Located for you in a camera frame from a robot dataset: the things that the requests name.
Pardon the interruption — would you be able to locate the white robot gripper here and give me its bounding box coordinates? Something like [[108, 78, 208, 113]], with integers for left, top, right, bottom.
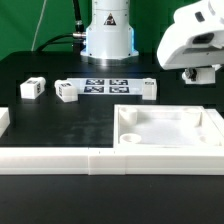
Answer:
[[157, 0, 224, 70]]

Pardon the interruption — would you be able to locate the white square tabletop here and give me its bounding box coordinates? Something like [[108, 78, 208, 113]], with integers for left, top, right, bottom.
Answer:
[[113, 105, 222, 148]]

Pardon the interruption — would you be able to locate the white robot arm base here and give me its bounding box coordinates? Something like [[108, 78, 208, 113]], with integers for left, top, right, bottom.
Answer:
[[80, 0, 139, 66]]

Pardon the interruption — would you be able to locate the white right fence piece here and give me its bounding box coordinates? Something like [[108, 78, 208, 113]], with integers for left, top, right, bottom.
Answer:
[[206, 109, 224, 147]]

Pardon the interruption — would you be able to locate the white marker tag sheet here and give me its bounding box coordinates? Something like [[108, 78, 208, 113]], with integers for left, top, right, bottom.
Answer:
[[68, 78, 143, 95]]

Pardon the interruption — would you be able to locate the white fence piece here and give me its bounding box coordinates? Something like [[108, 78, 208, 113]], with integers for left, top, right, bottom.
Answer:
[[206, 109, 224, 147], [0, 107, 10, 137]]

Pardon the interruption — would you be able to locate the white front fence bar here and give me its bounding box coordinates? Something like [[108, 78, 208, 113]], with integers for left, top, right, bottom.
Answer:
[[0, 147, 224, 175]]

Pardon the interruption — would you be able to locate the white cable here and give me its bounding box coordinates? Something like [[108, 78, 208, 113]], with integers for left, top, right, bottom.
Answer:
[[30, 0, 48, 52]]

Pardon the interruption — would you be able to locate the white left fence piece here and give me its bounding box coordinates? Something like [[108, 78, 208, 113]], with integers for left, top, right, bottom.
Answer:
[[0, 107, 10, 137]]

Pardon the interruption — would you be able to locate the black cable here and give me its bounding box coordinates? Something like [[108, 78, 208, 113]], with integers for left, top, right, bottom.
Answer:
[[35, 0, 88, 53]]

